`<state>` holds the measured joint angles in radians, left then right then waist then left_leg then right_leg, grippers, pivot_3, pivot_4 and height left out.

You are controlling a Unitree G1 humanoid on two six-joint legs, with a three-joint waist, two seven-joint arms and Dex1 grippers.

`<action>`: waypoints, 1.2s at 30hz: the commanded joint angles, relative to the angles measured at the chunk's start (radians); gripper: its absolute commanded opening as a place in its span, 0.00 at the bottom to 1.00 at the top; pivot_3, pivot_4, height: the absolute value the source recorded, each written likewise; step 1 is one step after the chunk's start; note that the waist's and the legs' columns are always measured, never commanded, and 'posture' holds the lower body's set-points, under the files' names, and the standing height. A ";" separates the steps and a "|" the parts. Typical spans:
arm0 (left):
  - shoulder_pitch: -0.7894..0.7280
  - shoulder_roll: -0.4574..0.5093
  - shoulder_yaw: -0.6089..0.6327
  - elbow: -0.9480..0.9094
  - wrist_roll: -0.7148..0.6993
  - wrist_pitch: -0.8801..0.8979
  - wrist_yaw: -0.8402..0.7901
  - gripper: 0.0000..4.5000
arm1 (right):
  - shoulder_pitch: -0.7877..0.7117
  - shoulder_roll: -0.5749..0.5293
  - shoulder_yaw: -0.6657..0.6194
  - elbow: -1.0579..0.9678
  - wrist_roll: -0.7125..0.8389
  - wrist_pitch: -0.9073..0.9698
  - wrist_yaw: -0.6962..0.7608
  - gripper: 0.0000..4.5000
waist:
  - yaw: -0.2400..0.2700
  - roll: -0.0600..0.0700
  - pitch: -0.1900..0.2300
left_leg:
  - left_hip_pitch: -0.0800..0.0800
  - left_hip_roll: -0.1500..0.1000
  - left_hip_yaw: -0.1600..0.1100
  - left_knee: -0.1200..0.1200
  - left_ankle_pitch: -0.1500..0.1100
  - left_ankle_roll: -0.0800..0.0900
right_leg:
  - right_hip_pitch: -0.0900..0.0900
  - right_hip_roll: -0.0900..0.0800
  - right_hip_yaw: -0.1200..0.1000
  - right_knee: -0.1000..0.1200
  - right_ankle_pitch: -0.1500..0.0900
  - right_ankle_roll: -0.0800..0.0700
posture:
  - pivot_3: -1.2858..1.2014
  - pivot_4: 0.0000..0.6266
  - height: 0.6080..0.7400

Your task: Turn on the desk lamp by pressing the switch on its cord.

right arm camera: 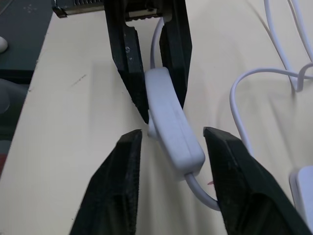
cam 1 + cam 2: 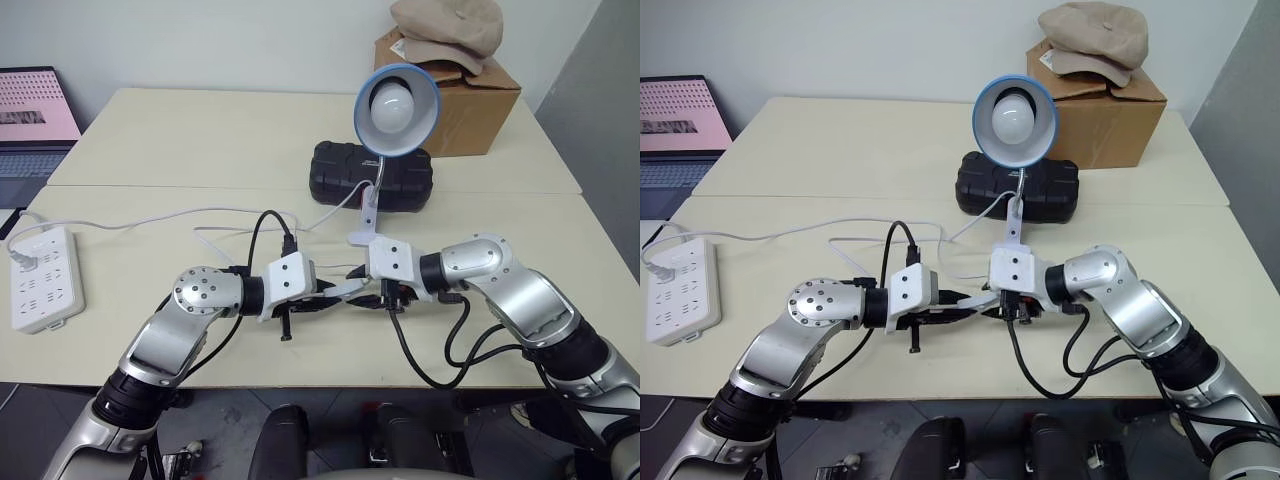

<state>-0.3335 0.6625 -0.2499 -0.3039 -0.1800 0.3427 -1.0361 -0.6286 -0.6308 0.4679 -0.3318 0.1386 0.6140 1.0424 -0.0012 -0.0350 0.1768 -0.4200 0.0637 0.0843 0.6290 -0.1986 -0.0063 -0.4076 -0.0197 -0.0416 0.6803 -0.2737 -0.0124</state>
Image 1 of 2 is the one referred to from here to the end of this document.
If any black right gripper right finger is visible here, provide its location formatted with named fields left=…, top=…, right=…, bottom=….
left=203, top=126, right=313, bottom=235

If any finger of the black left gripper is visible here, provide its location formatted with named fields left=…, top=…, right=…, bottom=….
left=104, top=0, right=150, bottom=125
left=158, top=0, right=193, bottom=110

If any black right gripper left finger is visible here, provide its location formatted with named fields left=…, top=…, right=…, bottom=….
left=70, top=129, right=143, bottom=235

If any white inline cord switch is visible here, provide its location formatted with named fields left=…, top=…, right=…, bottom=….
left=144, top=67, right=205, bottom=183

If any white box at edge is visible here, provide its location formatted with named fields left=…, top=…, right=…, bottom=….
left=289, top=165, right=313, bottom=214

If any grey rounded object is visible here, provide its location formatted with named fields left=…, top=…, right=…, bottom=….
left=0, top=77, right=28, bottom=118

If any white lamp cord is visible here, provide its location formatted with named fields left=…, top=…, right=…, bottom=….
left=149, top=0, right=313, bottom=212

